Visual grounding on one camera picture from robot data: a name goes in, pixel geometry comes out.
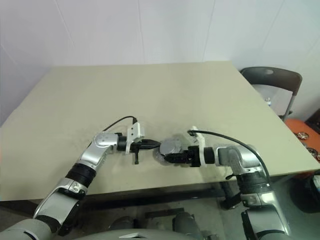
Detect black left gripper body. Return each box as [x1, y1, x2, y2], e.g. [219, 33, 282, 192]
[129, 139, 149, 166]

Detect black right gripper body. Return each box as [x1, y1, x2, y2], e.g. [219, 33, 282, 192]
[186, 145, 202, 168]

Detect grey motor stator housing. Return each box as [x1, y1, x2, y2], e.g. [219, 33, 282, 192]
[158, 136, 187, 163]

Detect black table leg clamp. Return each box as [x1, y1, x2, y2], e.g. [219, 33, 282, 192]
[219, 181, 242, 210]

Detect dark rounded robot leg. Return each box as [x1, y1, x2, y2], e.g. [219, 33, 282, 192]
[172, 211, 201, 240]

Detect grey robot torso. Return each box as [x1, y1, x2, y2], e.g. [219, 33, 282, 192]
[94, 225, 192, 240]

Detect orange stool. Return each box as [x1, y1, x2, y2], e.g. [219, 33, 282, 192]
[284, 118, 320, 165]

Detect dark brown folding chair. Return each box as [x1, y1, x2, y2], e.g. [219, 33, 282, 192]
[240, 66, 304, 121]

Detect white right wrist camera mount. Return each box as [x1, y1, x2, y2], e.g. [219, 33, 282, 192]
[187, 125, 209, 168]

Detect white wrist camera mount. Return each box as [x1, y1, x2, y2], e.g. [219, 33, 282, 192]
[125, 121, 146, 155]
[187, 125, 209, 168]

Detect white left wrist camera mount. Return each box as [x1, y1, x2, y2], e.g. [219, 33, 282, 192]
[125, 121, 146, 155]

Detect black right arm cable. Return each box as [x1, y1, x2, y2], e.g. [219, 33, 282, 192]
[189, 128, 273, 186]

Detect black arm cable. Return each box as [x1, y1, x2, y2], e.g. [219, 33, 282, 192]
[102, 115, 139, 132]
[189, 128, 273, 186]

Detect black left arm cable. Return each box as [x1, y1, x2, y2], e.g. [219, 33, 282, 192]
[102, 115, 139, 132]

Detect black table frame bar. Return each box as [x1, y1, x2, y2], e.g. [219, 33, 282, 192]
[79, 186, 226, 209]

